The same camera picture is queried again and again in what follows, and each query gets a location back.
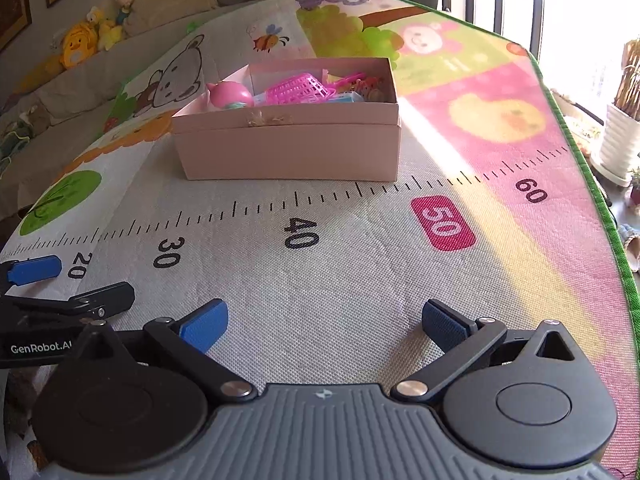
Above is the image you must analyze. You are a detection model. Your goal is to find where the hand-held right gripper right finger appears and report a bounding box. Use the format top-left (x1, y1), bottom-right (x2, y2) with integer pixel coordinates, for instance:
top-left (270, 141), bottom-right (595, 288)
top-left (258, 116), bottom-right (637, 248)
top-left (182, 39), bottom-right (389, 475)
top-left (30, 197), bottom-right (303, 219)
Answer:
top-left (391, 299), bottom-right (576, 403)

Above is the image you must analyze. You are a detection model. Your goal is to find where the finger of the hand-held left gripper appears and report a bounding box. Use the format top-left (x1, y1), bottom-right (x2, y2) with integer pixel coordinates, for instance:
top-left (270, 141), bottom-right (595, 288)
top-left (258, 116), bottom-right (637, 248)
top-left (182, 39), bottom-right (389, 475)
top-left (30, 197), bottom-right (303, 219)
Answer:
top-left (0, 282), bottom-right (136, 328)
top-left (0, 255), bottom-right (63, 289)

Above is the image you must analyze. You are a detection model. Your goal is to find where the pink plastic basket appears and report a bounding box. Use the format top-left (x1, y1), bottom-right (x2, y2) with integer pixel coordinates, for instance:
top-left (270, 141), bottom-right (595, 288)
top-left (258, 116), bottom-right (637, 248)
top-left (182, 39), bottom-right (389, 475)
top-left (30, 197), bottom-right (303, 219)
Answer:
top-left (265, 73), bottom-right (337, 106)

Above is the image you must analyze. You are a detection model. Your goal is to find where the doll with blue clothes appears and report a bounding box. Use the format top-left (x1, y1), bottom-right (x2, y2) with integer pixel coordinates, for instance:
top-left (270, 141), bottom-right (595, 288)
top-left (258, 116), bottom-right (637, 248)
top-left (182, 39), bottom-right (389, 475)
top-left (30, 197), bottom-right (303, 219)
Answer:
top-left (114, 0), bottom-right (138, 26)

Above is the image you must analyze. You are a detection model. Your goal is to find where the round yellow duck plush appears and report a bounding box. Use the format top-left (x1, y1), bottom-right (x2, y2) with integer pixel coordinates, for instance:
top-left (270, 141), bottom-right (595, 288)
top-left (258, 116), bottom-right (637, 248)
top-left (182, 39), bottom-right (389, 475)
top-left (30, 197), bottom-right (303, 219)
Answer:
top-left (60, 22), bottom-right (101, 70)

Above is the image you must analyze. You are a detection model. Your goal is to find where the printed cartoon play mat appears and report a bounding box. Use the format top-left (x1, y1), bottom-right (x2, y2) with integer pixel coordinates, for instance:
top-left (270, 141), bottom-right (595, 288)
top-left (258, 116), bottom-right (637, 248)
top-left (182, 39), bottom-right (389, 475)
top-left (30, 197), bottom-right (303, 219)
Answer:
top-left (0, 0), bottom-right (640, 480)

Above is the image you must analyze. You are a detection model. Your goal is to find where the blue and white card pack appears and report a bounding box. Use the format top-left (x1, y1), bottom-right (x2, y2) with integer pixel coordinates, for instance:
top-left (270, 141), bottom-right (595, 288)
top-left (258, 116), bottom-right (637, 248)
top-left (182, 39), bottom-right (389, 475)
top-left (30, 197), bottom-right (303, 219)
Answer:
top-left (252, 91), bottom-right (363, 107)

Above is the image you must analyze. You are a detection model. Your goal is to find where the small yellow duck plush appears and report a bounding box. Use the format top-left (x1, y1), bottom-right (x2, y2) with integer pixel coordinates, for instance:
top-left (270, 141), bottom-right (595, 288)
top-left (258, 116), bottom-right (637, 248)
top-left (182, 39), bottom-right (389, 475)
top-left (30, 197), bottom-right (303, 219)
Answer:
top-left (87, 6), bottom-right (123, 52)

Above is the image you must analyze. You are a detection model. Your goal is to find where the camera charm keychain with bell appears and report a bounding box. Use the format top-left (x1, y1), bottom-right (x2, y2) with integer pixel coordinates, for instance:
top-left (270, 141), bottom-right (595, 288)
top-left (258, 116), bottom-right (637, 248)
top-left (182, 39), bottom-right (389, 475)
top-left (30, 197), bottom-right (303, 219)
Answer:
top-left (357, 76), bottom-right (387, 103)

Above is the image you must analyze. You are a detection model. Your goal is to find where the beige sofa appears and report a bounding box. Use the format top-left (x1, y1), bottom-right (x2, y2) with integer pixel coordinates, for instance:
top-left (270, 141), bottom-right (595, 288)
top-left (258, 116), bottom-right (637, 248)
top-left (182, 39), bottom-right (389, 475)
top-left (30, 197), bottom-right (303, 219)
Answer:
top-left (0, 0), bottom-right (241, 221)

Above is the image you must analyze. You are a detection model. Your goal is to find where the green cloth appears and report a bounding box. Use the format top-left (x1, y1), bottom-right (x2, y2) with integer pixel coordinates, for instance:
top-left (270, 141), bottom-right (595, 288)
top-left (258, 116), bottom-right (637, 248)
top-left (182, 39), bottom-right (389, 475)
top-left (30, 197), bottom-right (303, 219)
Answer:
top-left (0, 120), bottom-right (36, 162)

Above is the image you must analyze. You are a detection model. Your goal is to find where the beige pillow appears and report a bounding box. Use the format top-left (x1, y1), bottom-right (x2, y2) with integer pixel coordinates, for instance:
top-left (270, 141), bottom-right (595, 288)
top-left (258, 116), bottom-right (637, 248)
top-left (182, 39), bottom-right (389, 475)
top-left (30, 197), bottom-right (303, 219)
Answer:
top-left (125, 0), bottom-right (218, 36)

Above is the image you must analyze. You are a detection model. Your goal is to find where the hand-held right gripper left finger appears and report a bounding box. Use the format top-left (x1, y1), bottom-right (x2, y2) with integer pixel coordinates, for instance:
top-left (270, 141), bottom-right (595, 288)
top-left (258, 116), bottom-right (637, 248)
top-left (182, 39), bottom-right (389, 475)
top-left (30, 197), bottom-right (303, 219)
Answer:
top-left (72, 298), bottom-right (258, 403)

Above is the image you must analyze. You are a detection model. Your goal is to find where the white potted plant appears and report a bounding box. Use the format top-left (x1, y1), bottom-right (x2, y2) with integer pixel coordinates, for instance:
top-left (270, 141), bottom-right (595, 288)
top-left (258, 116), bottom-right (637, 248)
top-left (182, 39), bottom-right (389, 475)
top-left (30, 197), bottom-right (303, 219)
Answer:
top-left (597, 37), bottom-right (640, 183)

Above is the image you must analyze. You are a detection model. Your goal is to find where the pink round toy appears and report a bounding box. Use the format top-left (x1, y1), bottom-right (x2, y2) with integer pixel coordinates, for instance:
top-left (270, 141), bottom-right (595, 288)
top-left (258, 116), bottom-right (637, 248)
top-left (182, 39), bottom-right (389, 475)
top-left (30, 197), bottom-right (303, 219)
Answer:
top-left (206, 81), bottom-right (256, 111)

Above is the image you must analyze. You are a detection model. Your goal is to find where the pink cardboard box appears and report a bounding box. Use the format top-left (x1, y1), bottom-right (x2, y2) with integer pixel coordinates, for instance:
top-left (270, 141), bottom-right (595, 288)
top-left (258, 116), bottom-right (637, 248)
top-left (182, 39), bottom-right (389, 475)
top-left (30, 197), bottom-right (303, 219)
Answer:
top-left (171, 56), bottom-right (403, 182)

